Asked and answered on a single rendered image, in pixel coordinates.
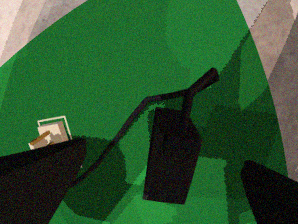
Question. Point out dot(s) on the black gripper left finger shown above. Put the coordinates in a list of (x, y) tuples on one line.
[(33, 183)]

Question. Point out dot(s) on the green circuit board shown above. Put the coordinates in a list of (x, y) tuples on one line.
[(85, 75)]

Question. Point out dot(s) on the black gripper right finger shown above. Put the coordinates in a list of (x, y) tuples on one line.
[(272, 196)]

